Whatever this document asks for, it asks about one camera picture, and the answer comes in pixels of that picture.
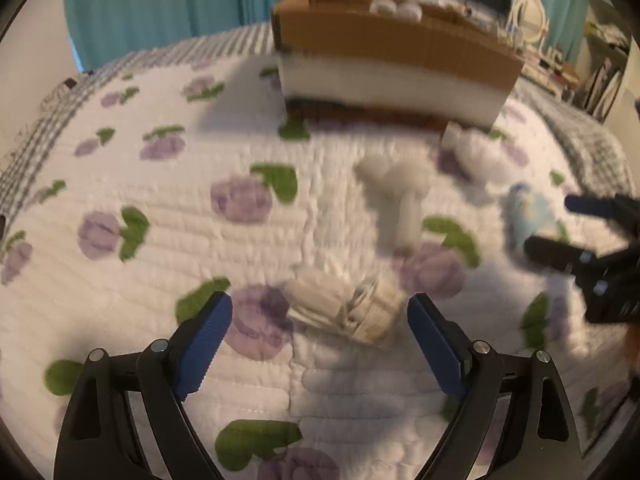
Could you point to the white round vanity mirror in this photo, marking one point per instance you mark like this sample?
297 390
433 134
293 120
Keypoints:
530 17

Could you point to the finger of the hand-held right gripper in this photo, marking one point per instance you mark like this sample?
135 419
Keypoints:
587 205
550 252

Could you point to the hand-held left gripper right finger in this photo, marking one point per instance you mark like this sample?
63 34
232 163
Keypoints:
435 350

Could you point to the white sock near box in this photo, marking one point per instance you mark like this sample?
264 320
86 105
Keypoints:
470 152

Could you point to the white round soft item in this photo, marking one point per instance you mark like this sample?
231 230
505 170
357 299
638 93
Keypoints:
408 9
382 6

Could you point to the cardboard box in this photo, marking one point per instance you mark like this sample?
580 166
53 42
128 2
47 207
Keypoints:
400 55

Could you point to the white sock bundle centre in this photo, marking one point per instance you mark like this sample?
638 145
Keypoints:
400 190

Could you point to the cream sock pair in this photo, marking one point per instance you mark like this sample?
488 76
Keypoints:
345 305

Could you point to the floral quilted blanket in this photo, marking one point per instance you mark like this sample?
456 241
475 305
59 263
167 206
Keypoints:
200 240

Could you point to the white dressing table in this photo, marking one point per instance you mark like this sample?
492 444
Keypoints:
550 67

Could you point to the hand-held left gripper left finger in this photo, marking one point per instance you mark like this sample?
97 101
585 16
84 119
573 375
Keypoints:
205 345

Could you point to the light blue sock bundle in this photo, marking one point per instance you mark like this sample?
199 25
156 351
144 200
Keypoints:
530 215

